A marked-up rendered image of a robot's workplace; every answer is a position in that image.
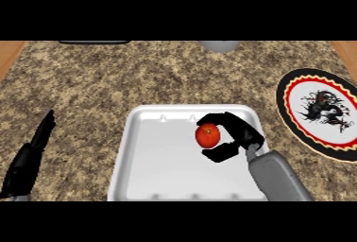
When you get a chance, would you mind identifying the red tomato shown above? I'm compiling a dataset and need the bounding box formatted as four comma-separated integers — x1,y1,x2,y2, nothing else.
193,122,221,149

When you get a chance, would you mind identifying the grey rounded container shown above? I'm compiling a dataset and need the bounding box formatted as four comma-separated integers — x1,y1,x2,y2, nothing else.
199,40,242,53

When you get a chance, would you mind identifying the black red patterned plate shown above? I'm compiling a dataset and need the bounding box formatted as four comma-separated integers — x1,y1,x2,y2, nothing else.
274,68,357,164

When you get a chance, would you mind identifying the white rectangular tray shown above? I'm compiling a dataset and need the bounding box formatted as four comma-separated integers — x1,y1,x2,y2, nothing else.
106,104,271,202

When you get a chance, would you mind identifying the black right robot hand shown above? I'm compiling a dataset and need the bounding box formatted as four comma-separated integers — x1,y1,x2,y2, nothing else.
195,111,268,164

